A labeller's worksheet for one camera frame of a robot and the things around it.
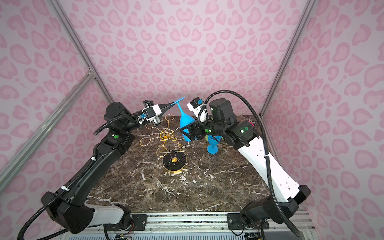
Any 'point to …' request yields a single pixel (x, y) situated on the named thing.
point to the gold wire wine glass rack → (175, 158)
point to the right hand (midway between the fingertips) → (186, 125)
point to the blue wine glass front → (213, 140)
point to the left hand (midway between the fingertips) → (172, 98)
